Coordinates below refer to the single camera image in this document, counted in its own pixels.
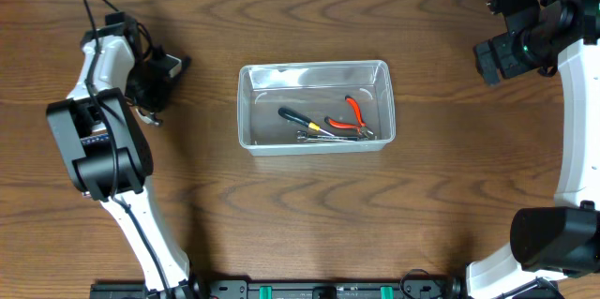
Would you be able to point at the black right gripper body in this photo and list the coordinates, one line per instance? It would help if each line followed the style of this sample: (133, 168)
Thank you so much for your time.
(513, 53)

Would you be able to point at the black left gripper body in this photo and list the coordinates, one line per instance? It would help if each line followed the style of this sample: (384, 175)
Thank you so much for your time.
(143, 87)

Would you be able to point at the black yellow screwdriver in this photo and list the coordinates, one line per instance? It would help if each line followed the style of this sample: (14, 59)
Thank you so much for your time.
(302, 120)

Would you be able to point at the silver combination wrench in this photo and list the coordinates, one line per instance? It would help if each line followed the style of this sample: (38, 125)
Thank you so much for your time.
(303, 136)

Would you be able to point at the small claw hammer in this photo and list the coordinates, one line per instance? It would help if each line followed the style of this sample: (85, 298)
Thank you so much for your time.
(161, 77)

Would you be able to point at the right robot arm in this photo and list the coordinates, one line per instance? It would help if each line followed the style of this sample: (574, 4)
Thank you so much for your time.
(548, 244)

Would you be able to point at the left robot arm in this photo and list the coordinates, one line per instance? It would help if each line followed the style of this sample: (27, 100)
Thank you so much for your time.
(125, 79)

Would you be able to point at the clear plastic container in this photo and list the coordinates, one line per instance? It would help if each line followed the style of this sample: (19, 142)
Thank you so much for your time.
(346, 98)

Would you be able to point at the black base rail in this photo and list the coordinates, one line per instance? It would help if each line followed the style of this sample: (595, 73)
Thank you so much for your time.
(415, 284)

